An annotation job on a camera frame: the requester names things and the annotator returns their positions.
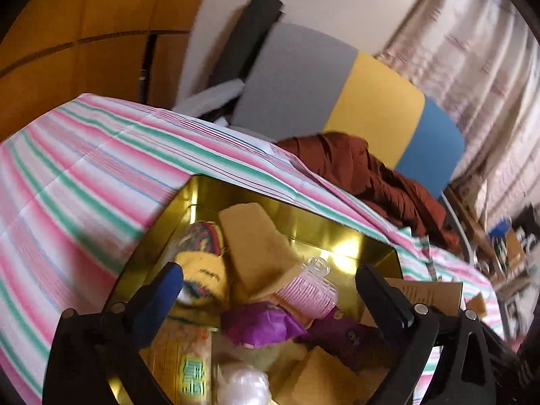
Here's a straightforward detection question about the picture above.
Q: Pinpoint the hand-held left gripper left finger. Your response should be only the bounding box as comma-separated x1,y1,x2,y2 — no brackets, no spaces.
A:
42,262,184,405

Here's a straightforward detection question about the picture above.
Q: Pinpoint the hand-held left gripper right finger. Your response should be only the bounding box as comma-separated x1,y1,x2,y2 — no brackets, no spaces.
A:
355,264,497,405

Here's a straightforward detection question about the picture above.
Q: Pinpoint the yellow printed packet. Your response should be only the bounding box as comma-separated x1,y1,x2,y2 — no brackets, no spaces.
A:
175,251,231,308

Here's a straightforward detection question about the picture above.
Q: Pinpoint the small purple snack packet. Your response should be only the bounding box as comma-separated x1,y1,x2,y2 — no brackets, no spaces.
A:
295,310,393,372

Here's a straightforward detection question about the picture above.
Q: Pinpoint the multicoloured round item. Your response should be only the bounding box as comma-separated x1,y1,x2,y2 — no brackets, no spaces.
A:
181,220,224,258

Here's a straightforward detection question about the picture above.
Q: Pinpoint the yellow packet with green label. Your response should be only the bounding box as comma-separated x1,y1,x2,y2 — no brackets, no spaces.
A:
141,327,212,405

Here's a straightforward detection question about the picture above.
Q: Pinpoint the pink hair roller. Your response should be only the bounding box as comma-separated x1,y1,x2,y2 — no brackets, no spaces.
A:
276,257,340,319

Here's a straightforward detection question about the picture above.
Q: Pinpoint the gold tin box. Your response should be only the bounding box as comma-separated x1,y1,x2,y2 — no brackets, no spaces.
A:
90,174,403,405

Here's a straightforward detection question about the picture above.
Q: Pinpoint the large purple snack packet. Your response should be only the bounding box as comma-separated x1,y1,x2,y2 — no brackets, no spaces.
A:
220,301,311,349

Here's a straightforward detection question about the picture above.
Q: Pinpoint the tan sponge slab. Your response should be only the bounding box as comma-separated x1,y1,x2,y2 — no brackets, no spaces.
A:
274,346,359,405

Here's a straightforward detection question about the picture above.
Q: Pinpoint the large tan sponge block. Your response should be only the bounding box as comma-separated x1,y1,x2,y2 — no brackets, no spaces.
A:
218,203,304,300

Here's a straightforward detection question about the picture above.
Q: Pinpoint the clear plastic bag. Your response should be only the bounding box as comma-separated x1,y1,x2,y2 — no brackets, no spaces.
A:
217,365,271,405

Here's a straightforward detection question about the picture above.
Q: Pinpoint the cream cardboard box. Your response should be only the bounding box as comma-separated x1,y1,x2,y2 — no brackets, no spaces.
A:
382,277,463,327

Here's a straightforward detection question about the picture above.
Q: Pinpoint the small tan sponge block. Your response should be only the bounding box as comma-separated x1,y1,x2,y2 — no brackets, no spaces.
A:
468,293,488,317

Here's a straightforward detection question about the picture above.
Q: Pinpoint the reddish brown cloth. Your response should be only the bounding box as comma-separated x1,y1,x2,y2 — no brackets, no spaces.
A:
276,132,460,249

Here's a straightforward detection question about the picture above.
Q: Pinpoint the striped pink green tablecloth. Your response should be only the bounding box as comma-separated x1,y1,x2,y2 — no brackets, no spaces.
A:
0,93,507,405

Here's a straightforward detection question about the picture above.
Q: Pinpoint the grey yellow blue chair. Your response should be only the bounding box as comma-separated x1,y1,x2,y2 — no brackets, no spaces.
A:
173,0,465,203

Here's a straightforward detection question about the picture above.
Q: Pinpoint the pink patterned curtain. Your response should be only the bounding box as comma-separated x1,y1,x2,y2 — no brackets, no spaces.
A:
375,0,540,237

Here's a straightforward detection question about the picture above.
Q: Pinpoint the wooden cabinet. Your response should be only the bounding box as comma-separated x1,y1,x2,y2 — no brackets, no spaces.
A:
0,0,216,144

